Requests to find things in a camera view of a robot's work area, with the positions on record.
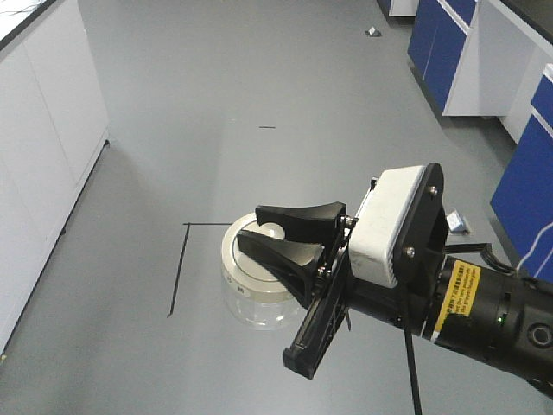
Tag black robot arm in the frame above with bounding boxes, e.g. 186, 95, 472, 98
237, 202, 552, 395

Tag glass jar with white lid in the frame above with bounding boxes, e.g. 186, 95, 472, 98
220, 213, 301, 331

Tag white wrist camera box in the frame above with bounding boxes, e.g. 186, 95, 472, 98
348, 165, 425, 289

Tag white lab cabinet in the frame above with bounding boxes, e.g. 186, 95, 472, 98
1, 1, 109, 345

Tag blue lab cabinets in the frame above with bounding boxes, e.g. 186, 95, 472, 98
382, 1, 552, 280

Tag black camera cable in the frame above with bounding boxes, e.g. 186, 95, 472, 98
399, 280, 423, 415

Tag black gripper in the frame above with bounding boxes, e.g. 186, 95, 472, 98
237, 201, 448, 379

